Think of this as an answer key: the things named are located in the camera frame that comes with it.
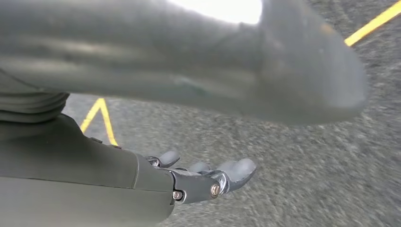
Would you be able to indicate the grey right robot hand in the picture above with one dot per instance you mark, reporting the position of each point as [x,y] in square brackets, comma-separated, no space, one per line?
[78,188]

